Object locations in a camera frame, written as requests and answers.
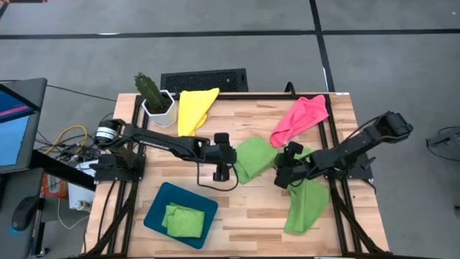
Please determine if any green microfiber towel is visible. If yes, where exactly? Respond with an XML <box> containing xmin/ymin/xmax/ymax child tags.
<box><xmin>160</xmin><ymin>201</ymin><xmax>206</xmax><ymax>240</ymax></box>
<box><xmin>276</xmin><ymin>145</ymin><xmax>331</xmax><ymax>236</ymax></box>
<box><xmin>234</xmin><ymin>136</ymin><xmax>280</xmax><ymax>186</ymax></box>

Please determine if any yellow microfiber towel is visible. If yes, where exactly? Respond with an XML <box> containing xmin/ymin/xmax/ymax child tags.
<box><xmin>177</xmin><ymin>87</ymin><xmax>221</xmax><ymax>138</ymax></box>

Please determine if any pink microfiber towel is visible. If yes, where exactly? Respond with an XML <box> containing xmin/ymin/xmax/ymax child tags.
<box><xmin>269</xmin><ymin>94</ymin><xmax>331</xmax><ymax>150</ymax></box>

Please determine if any white hexagonal plant pot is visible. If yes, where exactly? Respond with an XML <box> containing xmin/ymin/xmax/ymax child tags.
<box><xmin>141</xmin><ymin>88</ymin><xmax>178</xmax><ymax>128</ymax></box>

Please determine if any black keyboard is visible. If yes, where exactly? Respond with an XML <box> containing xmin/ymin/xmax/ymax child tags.
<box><xmin>160</xmin><ymin>68</ymin><xmax>249</xmax><ymax>94</ymax></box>

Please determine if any blue plastic tray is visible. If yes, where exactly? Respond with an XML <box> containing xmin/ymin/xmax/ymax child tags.
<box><xmin>142</xmin><ymin>181</ymin><xmax>219</xmax><ymax>250</ymax></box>

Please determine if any green cactus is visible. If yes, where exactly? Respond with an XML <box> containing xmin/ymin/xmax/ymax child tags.
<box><xmin>134</xmin><ymin>71</ymin><xmax>170</xmax><ymax>113</ymax></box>

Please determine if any white adapter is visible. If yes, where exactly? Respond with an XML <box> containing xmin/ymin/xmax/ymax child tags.
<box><xmin>74</xmin><ymin>160</ymin><xmax>98</xmax><ymax>178</ymax></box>

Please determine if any white box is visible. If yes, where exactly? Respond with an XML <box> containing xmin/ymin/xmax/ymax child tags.
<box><xmin>67</xmin><ymin>181</ymin><xmax>96</xmax><ymax>212</ymax></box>

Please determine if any grey floor stand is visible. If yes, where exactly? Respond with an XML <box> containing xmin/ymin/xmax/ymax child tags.
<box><xmin>425</xmin><ymin>124</ymin><xmax>460</xmax><ymax>162</ymax></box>

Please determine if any black desk beam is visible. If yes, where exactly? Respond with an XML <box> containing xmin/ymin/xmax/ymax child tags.
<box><xmin>29</xmin><ymin>149</ymin><xmax>98</xmax><ymax>192</ymax></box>

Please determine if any orange package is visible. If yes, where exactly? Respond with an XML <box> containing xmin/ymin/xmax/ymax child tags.
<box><xmin>40</xmin><ymin>172</ymin><xmax>70</xmax><ymax>201</ymax></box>

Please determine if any black computer mouse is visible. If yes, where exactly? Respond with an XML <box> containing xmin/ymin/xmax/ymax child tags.
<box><xmin>10</xmin><ymin>195</ymin><xmax>40</xmax><ymax>232</ymax></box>

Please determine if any monitor with blue screen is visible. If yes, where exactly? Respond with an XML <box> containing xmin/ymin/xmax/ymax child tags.
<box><xmin>0</xmin><ymin>77</ymin><xmax>48</xmax><ymax>175</ymax></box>

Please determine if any dark grey desk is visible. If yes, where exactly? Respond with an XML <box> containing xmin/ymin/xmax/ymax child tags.
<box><xmin>0</xmin><ymin>167</ymin><xmax>47</xmax><ymax>259</ymax></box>

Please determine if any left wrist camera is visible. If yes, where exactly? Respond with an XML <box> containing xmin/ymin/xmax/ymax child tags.
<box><xmin>213</xmin><ymin>161</ymin><xmax>231</xmax><ymax>183</ymax></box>

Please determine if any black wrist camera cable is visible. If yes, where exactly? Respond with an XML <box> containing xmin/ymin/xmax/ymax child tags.
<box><xmin>195</xmin><ymin>160</ymin><xmax>240</xmax><ymax>193</ymax></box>

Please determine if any black aluminium table frame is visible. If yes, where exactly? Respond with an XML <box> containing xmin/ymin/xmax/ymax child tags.
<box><xmin>81</xmin><ymin>91</ymin><xmax>388</xmax><ymax>259</ymax></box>

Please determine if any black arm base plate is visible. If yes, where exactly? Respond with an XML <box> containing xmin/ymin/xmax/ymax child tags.
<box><xmin>93</xmin><ymin>153</ymin><xmax>147</xmax><ymax>183</ymax></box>
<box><xmin>321</xmin><ymin>150</ymin><xmax>377</xmax><ymax>181</ymax></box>

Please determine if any thin black floor cable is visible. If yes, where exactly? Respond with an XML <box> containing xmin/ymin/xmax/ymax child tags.
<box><xmin>45</xmin><ymin>83</ymin><xmax>119</xmax><ymax>104</ymax></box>

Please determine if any white cable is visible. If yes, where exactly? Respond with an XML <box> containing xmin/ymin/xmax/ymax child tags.
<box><xmin>56</xmin><ymin>207</ymin><xmax>91</xmax><ymax>231</ymax></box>

